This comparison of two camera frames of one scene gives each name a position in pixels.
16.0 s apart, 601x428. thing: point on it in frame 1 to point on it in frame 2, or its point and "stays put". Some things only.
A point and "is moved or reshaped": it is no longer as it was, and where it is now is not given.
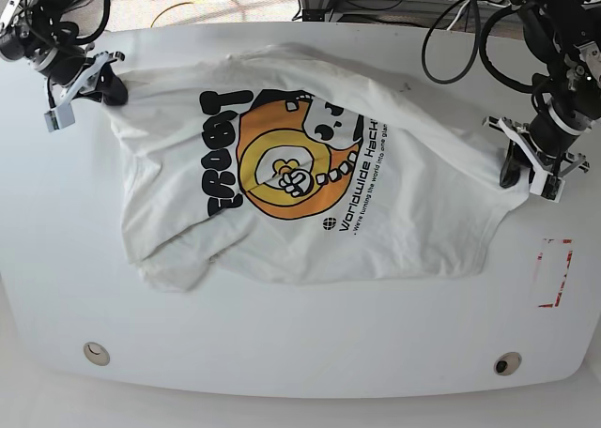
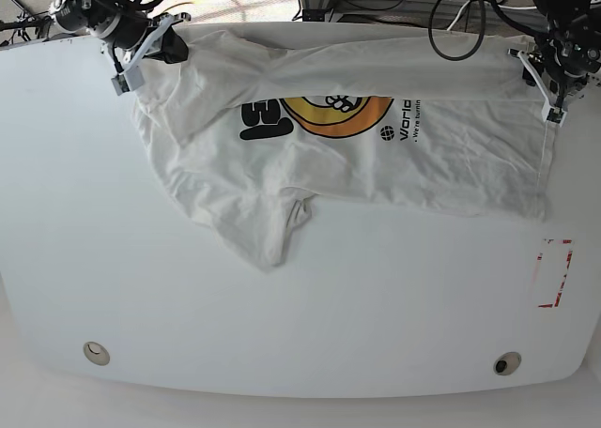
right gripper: [542, 164] to [536, 68]
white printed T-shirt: [292, 164] is moved or reshaped
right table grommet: [507, 363] stays put
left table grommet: [96, 354] stays put
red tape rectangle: [550, 270] stays put
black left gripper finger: [112, 88] to [174, 48]
